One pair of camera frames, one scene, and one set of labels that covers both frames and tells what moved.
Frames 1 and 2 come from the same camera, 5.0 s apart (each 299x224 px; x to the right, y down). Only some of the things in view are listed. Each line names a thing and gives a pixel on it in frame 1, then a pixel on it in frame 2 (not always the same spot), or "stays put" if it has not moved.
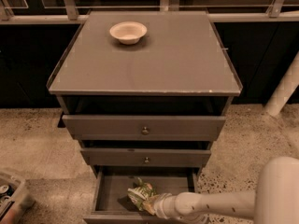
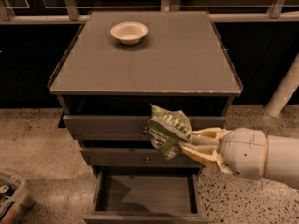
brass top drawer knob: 145,132 stays put
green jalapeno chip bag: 140,192 → 168,130
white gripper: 163,205 → 244,152
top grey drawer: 144,128 stays put
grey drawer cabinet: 146,93 stays put
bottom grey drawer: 110,203 stays put
